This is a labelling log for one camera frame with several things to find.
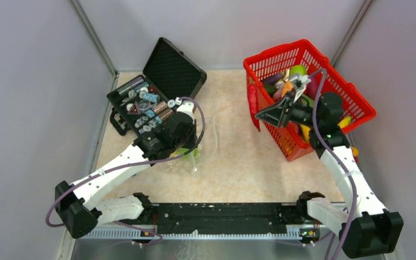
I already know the red yellow emergency button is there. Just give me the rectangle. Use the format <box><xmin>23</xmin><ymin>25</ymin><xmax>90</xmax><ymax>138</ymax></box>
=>
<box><xmin>350</xmin><ymin>146</ymin><xmax>359</xmax><ymax>163</ymax></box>

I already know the yellow banana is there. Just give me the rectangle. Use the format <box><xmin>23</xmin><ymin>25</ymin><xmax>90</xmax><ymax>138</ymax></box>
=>
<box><xmin>338</xmin><ymin>116</ymin><xmax>352</xmax><ymax>129</ymax></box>

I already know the clear zip top bag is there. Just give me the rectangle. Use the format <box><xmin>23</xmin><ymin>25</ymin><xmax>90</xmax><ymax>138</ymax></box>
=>
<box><xmin>155</xmin><ymin>115</ymin><xmax>221</xmax><ymax>176</ymax></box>

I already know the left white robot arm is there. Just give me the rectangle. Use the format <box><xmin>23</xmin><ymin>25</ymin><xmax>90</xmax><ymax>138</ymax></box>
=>
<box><xmin>50</xmin><ymin>111</ymin><xmax>197</xmax><ymax>238</ymax></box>

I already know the dark green avocado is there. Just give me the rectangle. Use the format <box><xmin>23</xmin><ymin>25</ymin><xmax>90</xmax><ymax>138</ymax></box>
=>
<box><xmin>263</xmin><ymin>84</ymin><xmax>277</xmax><ymax>97</ymax></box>

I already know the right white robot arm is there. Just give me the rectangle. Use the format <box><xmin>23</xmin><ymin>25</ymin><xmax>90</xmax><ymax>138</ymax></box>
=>
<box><xmin>255</xmin><ymin>92</ymin><xmax>404</xmax><ymax>259</ymax></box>

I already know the green apple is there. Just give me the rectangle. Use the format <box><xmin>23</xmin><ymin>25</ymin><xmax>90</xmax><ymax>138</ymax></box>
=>
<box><xmin>289</xmin><ymin>64</ymin><xmax>308</xmax><ymax>77</ymax></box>

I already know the black open case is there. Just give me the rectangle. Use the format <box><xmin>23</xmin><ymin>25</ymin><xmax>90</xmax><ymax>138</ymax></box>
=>
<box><xmin>107</xmin><ymin>37</ymin><xmax>207</xmax><ymax>136</ymax></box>

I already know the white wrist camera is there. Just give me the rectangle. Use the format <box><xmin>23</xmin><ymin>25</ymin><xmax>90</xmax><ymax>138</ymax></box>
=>
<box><xmin>290</xmin><ymin>74</ymin><xmax>311</xmax><ymax>95</ymax></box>
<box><xmin>175</xmin><ymin>97</ymin><xmax>196</xmax><ymax>118</ymax></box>

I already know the red plastic basket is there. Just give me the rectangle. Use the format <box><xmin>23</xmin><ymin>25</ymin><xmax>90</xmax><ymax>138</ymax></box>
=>
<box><xmin>243</xmin><ymin>39</ymin><xmax>377</xmax><ymax>162</ymax></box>

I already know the purple sweet potato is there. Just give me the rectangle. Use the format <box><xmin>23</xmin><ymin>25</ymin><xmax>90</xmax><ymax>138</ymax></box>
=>
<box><xmin>306</xmin><ymin>79</ymin><xmax>321</xmax><ymax>100</ymax></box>

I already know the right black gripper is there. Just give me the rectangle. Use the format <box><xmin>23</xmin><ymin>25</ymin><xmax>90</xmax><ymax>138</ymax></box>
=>
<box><xmin>255</xmin><ymin>92</ymin><xmax>321</xmax><ymax>129</ymax></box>

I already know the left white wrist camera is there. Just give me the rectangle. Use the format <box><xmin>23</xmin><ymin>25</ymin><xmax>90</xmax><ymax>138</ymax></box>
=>
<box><xmin>175</xmin><ymin>97</ymin><xmax>196</xmax><ymax>118</ymax></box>

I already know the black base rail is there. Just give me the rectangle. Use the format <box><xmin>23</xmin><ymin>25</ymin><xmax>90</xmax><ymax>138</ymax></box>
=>
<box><xmin>118</xmin><ymin>203</ymin><xmax>333</xmax><ymax>236</ymax></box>

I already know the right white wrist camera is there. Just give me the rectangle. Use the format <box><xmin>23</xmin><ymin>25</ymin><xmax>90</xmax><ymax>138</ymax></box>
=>
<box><xmin>290</xmin><ymin>74</ymin><xmax>311</xmax><ymax>95</ymax></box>

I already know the green starfruit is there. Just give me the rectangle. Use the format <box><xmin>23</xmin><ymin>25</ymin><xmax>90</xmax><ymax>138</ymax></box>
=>
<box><xmin>171</xmin><ymin>148</ymin><xmax>202</xmax><ymax>165</ymax></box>

